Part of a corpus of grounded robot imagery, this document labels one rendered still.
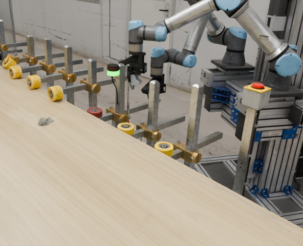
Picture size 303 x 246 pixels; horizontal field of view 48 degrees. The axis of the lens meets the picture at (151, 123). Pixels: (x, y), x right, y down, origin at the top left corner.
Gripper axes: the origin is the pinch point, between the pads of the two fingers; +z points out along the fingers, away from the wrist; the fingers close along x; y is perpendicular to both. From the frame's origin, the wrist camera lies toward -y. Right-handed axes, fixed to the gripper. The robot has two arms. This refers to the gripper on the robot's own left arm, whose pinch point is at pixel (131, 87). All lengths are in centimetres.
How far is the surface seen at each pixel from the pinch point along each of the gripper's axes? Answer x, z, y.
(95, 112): -25.5, 7.8, -6.5
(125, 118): -12.4, 13.4, 3.5
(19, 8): 450, 30, -545
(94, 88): -5.9, 2.6, -20.5
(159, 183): -65, 9, 48
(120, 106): -12.9, 7.1, 0.5
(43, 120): -48, 7, -20
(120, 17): 337, 12, -210
